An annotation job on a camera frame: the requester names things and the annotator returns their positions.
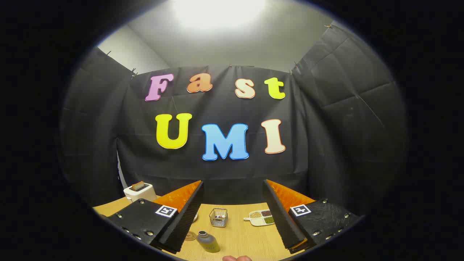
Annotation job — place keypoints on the white divided tray with grains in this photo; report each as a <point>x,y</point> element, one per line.
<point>261,217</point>

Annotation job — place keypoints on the wooden table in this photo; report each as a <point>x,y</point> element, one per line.
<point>243,239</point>

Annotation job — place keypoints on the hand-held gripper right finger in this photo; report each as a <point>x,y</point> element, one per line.
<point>281,217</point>

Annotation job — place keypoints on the silver juice bottle green label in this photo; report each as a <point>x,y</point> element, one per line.
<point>208,242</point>

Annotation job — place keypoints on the toast slice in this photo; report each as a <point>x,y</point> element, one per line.
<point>138,186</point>

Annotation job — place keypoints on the round cork coaster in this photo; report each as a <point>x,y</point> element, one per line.
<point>189,236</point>

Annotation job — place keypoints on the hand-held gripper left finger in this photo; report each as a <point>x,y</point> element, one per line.
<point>185,221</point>

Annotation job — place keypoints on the white toaster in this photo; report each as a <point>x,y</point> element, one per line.
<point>143,194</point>

